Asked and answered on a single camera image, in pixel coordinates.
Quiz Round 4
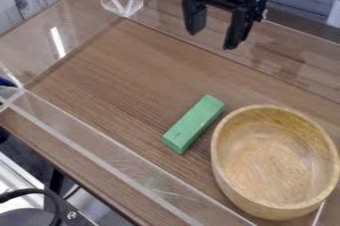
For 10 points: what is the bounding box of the brown wooden bowl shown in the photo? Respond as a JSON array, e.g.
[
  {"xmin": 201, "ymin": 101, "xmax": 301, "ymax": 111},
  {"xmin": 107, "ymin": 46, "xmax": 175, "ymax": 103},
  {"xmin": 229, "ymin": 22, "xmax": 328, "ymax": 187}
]
[{"xmin": 211, "ymin": 105, "xmax": 340, "ymax": 221}]

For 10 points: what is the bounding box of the clear acrylic wall panel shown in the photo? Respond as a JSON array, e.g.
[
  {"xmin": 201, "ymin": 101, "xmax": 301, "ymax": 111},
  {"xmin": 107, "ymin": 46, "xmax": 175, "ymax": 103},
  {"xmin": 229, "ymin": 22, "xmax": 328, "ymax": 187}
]
[{"xmin": 0, "ymin": 87, "xmax": 256, "ymax": 226}]

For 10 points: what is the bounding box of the black cable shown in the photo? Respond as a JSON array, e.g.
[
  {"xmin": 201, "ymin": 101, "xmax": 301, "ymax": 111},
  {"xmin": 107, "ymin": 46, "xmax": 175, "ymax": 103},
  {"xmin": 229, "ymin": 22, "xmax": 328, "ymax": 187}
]
[{"xmin": 0, "ymin": 187, "xmax": 64, "ymax": 226}]

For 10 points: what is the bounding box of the green wooden block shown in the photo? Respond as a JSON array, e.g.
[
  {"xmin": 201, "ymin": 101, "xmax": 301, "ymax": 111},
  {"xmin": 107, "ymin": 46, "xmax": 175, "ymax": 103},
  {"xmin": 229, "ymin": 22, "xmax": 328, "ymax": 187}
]
[{"xmin": 163, "ymin": 95, "xmax": 225, "ymax": 154}]

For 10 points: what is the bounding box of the black table leg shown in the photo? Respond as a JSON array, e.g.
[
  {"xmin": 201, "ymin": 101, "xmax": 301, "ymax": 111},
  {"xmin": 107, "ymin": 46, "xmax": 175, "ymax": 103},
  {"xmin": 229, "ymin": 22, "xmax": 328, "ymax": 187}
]
[{"xmin": 49, "ymin": 169, "xmax": 65, "ymax": 195}]

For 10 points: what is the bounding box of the clear acrylic corner bracket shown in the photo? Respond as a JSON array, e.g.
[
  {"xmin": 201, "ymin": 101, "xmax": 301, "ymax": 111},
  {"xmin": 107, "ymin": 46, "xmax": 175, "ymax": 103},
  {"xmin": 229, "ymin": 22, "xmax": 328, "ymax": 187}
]
[{"xmin": 100, "ymin": 0, "xmax": 144, "ymax": 18}]

